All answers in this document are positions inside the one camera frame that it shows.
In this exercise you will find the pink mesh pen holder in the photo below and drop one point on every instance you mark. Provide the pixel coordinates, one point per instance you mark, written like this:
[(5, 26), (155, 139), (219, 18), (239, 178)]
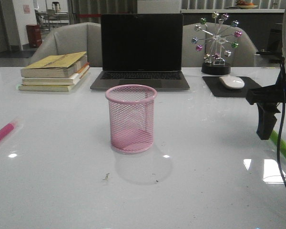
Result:
[(131, 110)]

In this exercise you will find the fruit bowl on counter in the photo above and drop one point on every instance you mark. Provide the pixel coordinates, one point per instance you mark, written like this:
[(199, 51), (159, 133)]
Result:
[(242, 4)]

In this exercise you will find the white computer mouse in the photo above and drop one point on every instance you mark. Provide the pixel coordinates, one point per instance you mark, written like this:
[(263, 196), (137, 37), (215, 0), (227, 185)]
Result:
[(232, 82)]

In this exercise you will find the right grey armchair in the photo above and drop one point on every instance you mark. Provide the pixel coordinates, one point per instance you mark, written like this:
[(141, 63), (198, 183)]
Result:
[(242, 56)]

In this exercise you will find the dark grey laptop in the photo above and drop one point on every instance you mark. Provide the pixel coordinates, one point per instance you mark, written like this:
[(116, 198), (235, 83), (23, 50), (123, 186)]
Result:
[(142, 49)]

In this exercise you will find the red bin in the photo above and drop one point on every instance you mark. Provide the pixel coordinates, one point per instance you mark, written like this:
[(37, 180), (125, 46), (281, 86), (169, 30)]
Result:
[(34, 35)]

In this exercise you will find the bottom green-edged book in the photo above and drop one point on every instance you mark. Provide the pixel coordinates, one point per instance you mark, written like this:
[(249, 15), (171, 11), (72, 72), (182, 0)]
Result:
[(47, 88)]

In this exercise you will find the black mouse pad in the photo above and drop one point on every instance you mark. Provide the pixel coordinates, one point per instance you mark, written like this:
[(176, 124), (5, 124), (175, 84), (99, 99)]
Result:
[(218, 89)]

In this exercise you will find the left grey armchair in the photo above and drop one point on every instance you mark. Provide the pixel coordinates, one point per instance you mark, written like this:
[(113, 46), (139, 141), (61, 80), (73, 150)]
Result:
[(73, 38)]

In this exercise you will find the grey armchair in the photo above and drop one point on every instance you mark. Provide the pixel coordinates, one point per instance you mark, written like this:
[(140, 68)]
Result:
[(73, 38), (242, 56)]

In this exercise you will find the top yellow book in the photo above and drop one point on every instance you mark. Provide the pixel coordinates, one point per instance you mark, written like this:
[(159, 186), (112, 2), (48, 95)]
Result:
[(56, 66)]

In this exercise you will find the green highlighter pen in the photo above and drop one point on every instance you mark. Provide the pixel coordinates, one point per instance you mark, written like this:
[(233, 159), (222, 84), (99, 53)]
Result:
[(274, 139)]

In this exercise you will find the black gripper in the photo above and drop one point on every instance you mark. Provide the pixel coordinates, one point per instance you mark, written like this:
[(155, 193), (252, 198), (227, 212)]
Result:
[(267, 98)]

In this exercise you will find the pink highlighter pen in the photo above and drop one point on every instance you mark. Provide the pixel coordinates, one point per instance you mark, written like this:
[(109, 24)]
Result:
[(8, 128)]

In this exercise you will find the ferris wheel desk ornament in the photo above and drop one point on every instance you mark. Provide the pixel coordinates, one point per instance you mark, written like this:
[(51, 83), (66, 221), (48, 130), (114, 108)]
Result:
[(218, 44)]

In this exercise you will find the middle cream book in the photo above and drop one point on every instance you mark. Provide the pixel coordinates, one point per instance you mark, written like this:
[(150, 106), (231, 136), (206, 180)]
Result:
[(72, 80)]

